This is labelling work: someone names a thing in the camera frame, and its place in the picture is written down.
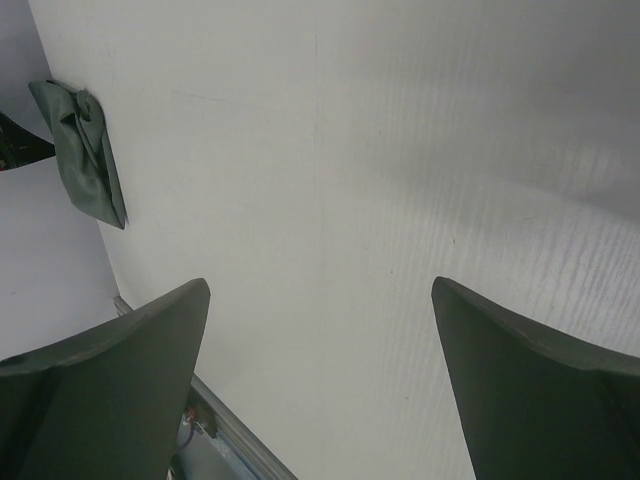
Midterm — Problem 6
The aluminium mounting rail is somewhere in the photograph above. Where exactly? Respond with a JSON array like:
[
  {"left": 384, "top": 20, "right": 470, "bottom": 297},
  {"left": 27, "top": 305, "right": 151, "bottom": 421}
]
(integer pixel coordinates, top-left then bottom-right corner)
[{"left": 113, "top": 294, "right": 301, "bottom": 480}]

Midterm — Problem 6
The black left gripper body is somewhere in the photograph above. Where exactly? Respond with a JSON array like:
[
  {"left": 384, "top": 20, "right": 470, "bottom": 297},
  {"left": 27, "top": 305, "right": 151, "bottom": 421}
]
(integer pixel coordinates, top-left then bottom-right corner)
[{"left": 0, "top": 112, "right": 54, "bottom": 171}]

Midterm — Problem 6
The dark grey t shirt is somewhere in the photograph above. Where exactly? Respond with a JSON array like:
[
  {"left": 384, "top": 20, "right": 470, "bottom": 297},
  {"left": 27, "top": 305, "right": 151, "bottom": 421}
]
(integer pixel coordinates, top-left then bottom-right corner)
[{"left": 29, "top": 80, "right": 127, "bottom": 230}]

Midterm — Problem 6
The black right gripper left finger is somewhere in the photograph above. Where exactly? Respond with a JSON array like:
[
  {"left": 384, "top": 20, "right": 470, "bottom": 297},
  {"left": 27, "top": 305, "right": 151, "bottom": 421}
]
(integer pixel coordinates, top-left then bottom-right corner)
[{"left": 1, "top": 279, "right": 209, "bottom": 479}]

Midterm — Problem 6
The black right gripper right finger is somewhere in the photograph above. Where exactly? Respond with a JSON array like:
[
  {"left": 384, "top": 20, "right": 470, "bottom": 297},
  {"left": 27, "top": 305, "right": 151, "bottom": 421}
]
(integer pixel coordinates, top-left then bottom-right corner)
[{"left": 431, "top": 277, "right": 639, "bottom": 479}]

